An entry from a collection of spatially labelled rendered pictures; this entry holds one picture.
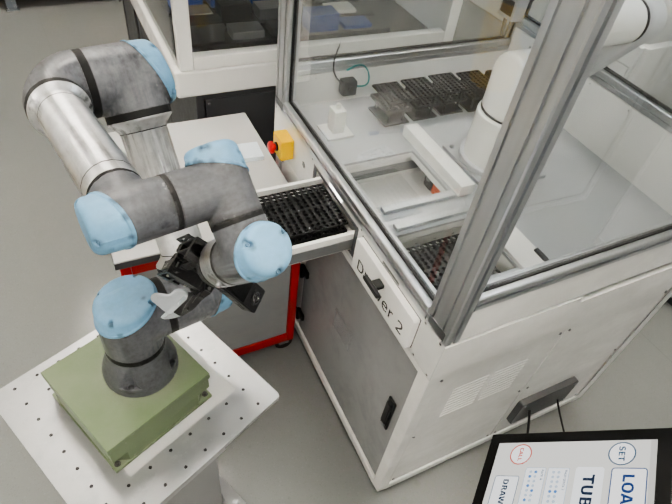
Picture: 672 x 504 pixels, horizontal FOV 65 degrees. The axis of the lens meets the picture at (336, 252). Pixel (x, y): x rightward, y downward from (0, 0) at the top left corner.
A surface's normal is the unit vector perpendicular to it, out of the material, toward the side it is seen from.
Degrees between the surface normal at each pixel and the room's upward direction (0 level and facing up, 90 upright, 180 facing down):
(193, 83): 90
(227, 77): 90
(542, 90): 90
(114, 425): 1
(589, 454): 50
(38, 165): 0
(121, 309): 7
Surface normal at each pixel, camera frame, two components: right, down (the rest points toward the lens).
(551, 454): -0.61, -0.74
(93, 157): -0.14, -0.64
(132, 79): 0.50, 0.21
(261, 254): 0.60, -0.14
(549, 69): -0.90, 0.24
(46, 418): 0.11, -0.69
